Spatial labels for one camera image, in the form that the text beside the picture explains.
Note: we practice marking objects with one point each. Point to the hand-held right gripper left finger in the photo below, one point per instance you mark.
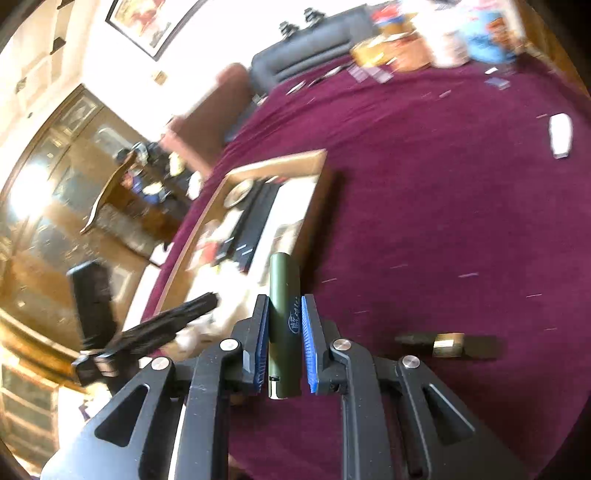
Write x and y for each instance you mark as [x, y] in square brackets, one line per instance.
[261, 344]

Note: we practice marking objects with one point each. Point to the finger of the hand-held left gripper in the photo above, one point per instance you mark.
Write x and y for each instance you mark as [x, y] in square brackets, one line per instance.
[166, 321]

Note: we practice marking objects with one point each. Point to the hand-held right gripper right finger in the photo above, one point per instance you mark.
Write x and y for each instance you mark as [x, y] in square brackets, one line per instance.
[309, 344]

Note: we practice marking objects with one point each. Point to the green cylinder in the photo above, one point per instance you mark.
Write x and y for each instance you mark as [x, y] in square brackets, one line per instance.
[283, 318]

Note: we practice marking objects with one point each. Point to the black bar grey cap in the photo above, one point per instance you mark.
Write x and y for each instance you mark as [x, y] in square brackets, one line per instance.
[265, 217]

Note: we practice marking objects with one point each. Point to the white wooden framed tray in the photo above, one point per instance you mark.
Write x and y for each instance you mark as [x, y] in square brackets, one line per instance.
[318, 184]

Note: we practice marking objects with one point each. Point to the clear plastic case red insert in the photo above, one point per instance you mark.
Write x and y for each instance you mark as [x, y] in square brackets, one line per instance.
[205, 251]

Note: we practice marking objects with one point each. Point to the cluttered wooden side table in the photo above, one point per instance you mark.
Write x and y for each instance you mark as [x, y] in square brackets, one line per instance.
[134, 194]

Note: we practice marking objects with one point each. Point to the round metal dish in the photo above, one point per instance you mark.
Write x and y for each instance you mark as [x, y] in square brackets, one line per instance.
[238, 191]

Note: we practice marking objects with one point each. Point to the brown chair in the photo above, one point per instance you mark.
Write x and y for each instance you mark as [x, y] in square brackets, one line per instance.
[207, 120]

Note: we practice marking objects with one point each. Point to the small metal tool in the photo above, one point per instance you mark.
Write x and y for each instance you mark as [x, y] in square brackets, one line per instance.
[295, 87]

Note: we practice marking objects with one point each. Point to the black leather sofa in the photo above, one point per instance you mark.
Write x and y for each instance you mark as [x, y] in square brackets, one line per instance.
[304, 50]

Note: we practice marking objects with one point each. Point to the yellow tape roll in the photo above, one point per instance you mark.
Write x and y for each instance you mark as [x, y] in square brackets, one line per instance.
[369, 51]

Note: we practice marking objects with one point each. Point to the black clamp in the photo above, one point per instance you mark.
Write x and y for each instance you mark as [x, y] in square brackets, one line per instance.
[314, 14]
[288, 26]

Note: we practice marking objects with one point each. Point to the small blue packet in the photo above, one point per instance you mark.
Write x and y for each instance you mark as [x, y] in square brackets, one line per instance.
[497, 83]

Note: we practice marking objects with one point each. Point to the white rectangular case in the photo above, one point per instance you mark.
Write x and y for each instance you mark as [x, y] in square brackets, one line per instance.
[561, 134]

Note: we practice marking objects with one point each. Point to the white cylindrical container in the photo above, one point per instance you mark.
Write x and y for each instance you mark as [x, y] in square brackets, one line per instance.
[449, 39]

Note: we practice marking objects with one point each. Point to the blue snack bag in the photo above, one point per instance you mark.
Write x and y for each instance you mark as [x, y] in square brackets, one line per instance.
[491, 30]

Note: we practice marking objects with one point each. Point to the framed wall picture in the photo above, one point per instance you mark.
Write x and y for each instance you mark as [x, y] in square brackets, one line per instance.
[147, 23]

